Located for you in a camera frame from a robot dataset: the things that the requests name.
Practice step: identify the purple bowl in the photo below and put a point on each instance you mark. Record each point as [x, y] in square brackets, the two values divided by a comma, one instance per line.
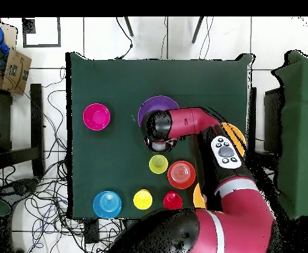
[153, 104]

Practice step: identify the small pink bowl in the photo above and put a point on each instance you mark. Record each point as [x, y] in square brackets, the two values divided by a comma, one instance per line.
[97, 116]

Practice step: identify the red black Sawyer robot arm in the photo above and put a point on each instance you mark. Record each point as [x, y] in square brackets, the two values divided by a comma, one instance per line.
[190, 123]

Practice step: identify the pale yellow translucent cup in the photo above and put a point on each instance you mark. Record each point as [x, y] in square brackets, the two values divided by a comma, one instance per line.
[158, 164]

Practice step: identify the small red-orange bowl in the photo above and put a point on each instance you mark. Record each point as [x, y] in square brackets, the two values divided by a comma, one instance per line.
[181, 174]

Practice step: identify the red cup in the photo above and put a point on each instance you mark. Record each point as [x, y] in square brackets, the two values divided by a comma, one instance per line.
[172, 200]

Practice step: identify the yellow stepped cup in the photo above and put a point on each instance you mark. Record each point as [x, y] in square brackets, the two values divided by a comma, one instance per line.
[142, 199]

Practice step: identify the large orange bowl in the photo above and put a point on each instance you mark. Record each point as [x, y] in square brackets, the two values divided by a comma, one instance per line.
[236, 135]
[198, 197]

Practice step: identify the dark green table cloth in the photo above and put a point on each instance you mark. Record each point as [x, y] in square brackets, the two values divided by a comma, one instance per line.
[156, 79]

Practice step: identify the small light blue bowl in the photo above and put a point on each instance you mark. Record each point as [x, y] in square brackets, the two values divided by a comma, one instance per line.
[107, 204]

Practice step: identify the black tripod leg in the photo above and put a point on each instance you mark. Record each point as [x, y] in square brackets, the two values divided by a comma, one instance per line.
[197, 29]
[129, 26]

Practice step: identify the black tripod base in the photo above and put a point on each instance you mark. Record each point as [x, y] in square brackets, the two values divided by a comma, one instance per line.
[19, 188]

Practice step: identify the cardboard box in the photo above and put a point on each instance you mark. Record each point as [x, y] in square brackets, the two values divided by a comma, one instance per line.
[16, 71]

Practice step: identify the black metal frame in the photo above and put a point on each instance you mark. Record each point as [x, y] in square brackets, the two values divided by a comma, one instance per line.
[36, 118]
[272, 118]

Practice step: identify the black square floor frame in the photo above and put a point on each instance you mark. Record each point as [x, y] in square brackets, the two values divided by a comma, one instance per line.
[41, 46]

